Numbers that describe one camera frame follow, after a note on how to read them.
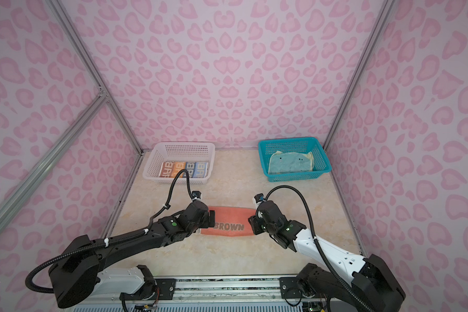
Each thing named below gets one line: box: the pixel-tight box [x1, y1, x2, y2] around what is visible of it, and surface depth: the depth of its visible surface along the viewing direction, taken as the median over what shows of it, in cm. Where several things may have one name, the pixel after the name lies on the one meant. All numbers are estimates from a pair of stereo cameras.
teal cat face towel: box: [268, 150, 314, 174], surface depth 115 cm
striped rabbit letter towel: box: [158, 161, 209, 179], surface depth 109 cm
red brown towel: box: [200, 206, 257, 237], surface depth 90 cm
